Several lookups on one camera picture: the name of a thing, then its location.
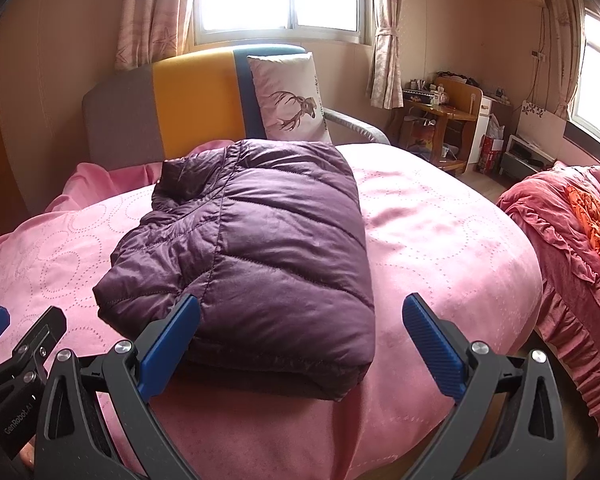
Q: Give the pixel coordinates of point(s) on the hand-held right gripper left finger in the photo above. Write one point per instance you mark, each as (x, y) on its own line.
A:
(170, 347)

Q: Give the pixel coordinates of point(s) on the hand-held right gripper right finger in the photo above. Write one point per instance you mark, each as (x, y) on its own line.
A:
(432, 345)

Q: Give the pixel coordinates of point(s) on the purple puffer jacket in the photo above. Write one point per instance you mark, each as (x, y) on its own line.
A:
(260, 240)

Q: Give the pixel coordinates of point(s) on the person's left hand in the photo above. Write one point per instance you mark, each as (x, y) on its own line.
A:
(27, 455)

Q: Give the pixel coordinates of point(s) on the pink dotted bedsheet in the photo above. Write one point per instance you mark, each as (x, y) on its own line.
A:
(430, 250)

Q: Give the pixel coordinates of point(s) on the red ruffled bedspread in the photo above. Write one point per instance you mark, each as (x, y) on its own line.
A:
(555, 240)

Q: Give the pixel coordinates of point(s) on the red paper bag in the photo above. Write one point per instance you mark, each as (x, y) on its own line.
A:
(490, 155)

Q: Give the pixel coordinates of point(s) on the white low cabinet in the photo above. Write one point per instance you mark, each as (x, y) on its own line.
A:
(520, 160)

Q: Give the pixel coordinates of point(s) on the grey padded armrest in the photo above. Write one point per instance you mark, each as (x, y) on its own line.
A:
(360, 122)

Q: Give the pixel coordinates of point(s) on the wooden desk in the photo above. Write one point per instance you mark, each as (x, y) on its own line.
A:
(450, 110)

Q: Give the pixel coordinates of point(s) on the small white fridge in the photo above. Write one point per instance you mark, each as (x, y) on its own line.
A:
(485, 110)

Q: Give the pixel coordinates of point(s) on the grey yellow blue headboard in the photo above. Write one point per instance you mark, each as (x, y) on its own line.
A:
(190, 105)

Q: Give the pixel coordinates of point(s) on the white floral panel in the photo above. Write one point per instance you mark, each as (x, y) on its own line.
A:
(540, 125)

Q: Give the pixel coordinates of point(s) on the white deer print pillow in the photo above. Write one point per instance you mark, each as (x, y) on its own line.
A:
(290, 90)

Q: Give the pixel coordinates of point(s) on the side window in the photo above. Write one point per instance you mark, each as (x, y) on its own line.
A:
(597, 75)

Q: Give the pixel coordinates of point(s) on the wall socket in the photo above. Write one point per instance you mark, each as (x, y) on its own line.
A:
(539, 56)

